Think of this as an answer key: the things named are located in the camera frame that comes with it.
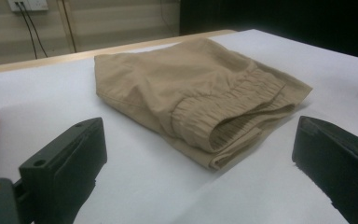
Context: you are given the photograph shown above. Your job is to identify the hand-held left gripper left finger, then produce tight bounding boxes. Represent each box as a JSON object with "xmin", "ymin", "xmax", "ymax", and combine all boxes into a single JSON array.
[{"xmin": 18, "ymin": 117, "xmax": 108, "ymax": 224}]

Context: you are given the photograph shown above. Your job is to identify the black curtain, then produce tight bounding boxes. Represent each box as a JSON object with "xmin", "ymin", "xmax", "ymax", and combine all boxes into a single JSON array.
[{"xmin": 179, "ymin": 0, "xmax": 358, "ymax": 62}]

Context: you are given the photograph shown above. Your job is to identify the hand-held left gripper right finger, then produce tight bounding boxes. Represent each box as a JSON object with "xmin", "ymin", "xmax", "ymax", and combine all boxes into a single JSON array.
[{"xmin": 291, "ymin": 115, "xmax": 358, "ymax": 224}]

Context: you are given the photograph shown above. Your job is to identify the black cable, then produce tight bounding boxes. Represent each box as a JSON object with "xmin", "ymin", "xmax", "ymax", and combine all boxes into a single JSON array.
[
  {"xmin": 21, "ymin": 2, "xmax": 49, "ymax": 59},
  {"xmin": 14, "ymin": 2, "xmax": 39, "ymax": 61},
  {"xmin": 61, "ymin": 0, "xmax": 77, "ymax": 54}
]

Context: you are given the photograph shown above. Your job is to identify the white wall socket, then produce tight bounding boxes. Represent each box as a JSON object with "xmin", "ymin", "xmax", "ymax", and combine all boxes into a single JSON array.
[{"xmin": 7, "ymin": 0, "xmax": 49, "ymax": 12}]

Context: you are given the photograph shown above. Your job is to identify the beige shorts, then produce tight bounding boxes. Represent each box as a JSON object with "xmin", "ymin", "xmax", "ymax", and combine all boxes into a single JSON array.
[{"xmin": 93, "ymin": 36, "xmax": 313, "ymax": 171}]

